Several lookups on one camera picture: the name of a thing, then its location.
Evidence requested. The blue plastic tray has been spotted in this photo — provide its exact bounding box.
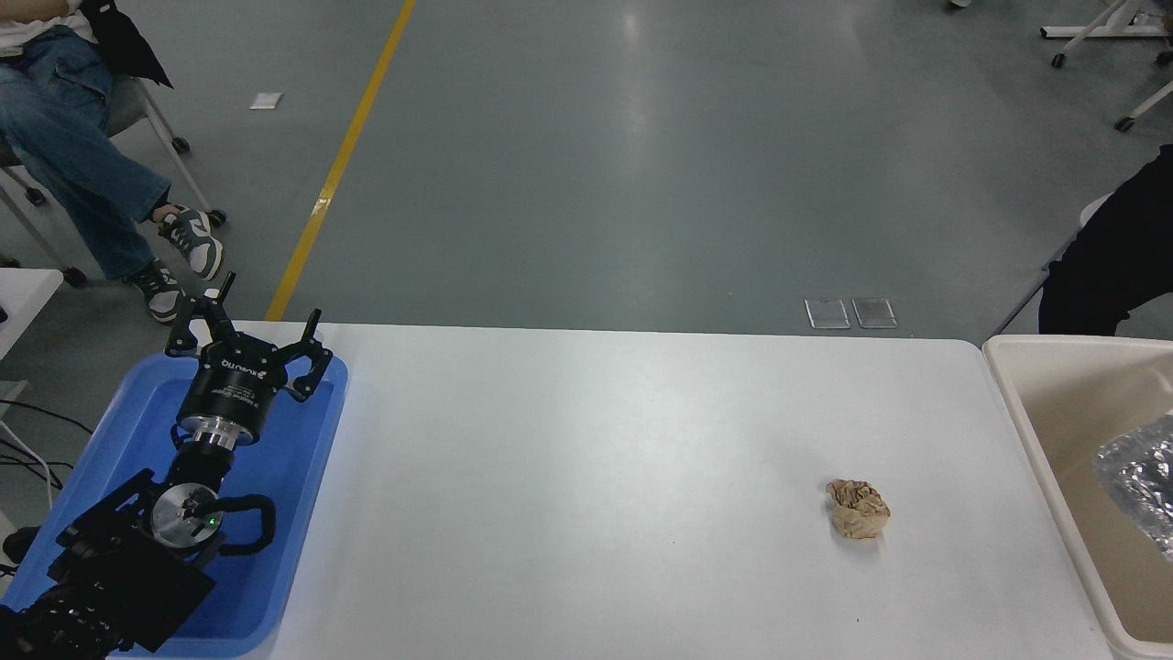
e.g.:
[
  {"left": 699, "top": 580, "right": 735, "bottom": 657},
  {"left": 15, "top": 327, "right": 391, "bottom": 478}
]
[{"left": 0, "top": 353, "right": 349, "bottom": 659}]

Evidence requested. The person beside bin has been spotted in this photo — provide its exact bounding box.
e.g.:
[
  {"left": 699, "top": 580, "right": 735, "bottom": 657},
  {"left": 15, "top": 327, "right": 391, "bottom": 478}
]
[{"left": 1037, "top": 145, "right": 1173, "bottom": 337}]

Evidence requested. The foil plate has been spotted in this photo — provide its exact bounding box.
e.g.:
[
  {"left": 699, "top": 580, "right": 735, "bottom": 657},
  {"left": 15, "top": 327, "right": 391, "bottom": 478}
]
[{"left": 1095, "top": 412, "right": 1173, "bottom": 562}]

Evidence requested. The white chair leg with caster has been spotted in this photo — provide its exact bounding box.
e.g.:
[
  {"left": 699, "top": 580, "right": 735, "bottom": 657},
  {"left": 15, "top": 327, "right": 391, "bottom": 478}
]
[{"left": 1113, "top": 81, "right": 1173, "bottom": 132}]

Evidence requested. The small white table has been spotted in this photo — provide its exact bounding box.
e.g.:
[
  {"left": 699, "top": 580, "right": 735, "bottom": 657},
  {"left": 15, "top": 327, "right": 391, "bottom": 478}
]
[{"left": 0, "top": 269, "right": 63, "bottom": 360}]

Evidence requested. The crumpled tan paper ball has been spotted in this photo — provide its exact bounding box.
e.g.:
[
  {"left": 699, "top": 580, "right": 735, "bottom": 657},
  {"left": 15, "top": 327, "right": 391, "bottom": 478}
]
[{"left": 826, "top": 478, "right": 892, "bottom": 541}]

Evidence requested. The black jacket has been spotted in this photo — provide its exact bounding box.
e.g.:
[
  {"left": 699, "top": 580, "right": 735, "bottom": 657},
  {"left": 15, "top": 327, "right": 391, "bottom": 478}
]
[{"left": 78, "top": 0, "right": 173, "bottom": 89}]

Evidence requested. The grey chair with casters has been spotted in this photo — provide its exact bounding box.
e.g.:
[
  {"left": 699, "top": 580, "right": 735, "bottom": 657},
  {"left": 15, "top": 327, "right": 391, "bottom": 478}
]
[{"left": 0, "top": 73, "right": 227, "bottom": 287}]

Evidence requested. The white floor cable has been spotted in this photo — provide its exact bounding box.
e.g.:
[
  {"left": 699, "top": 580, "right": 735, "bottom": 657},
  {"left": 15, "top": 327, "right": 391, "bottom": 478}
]
[{"left": 0, "top": 420, "right": 56, "bottom": 510}]

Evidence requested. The large pale bin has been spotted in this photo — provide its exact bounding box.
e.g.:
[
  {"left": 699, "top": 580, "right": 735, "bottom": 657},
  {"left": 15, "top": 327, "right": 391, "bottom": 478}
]
[{"left": 981, "top": 335, "right": 1173, "bottom": 660}]

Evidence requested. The seated person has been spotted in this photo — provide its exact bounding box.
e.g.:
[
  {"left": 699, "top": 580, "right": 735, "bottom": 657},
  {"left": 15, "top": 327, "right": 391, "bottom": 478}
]
[{"left": 0, "top": 0, "right": 225, "bottom": 324}]

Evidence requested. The white wheeled frame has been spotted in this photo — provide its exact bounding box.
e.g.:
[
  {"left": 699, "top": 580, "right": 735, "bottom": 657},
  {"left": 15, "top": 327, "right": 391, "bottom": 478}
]
[{"left": 1040, "top": 0, "right": 1173, "bottom": 69}]

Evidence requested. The black floor cable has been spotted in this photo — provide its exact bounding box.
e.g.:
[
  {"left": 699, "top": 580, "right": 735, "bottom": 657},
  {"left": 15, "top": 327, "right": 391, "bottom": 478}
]
[
  {"left": 0, "top": 440, "right": 74, "bottom": 491},
  {"left": 0, "top": 400, "right": 93, "bottom": 436}
]

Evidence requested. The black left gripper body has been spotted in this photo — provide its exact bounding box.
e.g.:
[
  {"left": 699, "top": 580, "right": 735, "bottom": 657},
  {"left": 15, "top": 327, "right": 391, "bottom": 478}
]
[{"left": 176, "top": 341, "right": 288, "bottom": 434}]

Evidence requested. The black floor object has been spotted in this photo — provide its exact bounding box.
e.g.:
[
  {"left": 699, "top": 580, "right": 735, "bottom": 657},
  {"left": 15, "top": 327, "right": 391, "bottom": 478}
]
[{"left": 0, "top": 524, "right": 42, "bottom": 565}]

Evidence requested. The silver floor plate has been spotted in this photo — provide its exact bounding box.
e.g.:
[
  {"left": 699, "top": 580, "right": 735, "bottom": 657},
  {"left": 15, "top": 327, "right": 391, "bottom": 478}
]
[
  {"left": 850, "top": 296, "right": 898, "bottom": 329},
  {"left": 804, "top": 297, "right": 851, "bottom": 330}
]

